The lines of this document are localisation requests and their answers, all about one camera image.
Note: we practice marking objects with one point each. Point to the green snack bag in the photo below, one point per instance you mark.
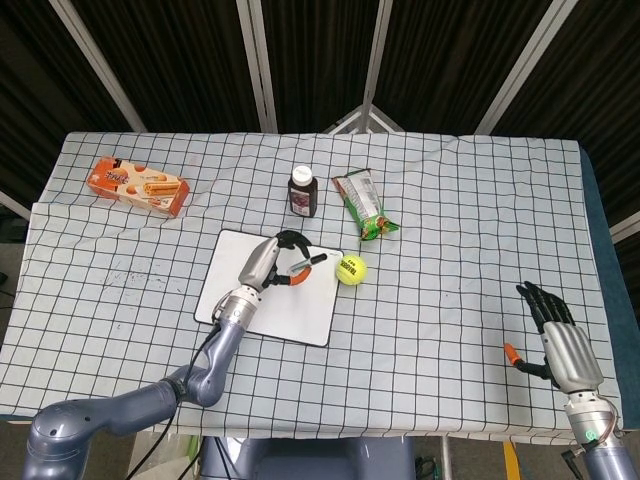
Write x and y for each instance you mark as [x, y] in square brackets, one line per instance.
[362, 200]

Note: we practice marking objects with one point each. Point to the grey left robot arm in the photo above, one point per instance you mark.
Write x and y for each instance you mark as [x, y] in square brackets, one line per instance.
[215, 360]

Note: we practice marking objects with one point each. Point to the white black checkered tablecloth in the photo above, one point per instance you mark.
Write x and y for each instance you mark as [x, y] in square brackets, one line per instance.
[425, 325]

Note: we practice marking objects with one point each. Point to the orange biscuit box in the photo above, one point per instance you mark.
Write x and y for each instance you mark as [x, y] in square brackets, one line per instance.
[135, 187]

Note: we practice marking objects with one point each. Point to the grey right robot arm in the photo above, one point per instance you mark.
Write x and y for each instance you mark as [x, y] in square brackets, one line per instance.
[600, 460]

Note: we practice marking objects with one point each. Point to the grey robot torso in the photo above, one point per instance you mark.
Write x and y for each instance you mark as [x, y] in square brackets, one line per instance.
[310, 462]

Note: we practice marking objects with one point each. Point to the white rectangular board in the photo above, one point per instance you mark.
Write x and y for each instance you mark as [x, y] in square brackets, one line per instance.
[300, 310]

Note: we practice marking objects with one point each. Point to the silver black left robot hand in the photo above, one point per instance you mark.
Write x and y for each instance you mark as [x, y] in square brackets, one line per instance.
[257, 265]

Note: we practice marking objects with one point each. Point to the grape juice bottle white cap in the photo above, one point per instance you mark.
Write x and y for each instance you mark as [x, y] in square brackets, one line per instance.
[301, 197]

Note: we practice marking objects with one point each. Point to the green black whiteboard marker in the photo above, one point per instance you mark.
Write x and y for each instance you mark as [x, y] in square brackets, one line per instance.
[312, 261]

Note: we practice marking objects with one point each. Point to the white triangular partition foot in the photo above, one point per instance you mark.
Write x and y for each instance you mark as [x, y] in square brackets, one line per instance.
[345, 120]

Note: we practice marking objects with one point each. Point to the white partition frame post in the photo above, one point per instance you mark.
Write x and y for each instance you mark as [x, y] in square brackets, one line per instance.
[98, 65]
[376, 65]
[257, 65]
[524, 65]

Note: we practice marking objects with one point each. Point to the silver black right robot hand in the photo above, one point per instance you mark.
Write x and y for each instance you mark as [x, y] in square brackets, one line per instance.
[570, 350]

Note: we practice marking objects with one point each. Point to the yellow tennis ball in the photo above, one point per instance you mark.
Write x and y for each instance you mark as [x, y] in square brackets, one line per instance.
[351, 270]

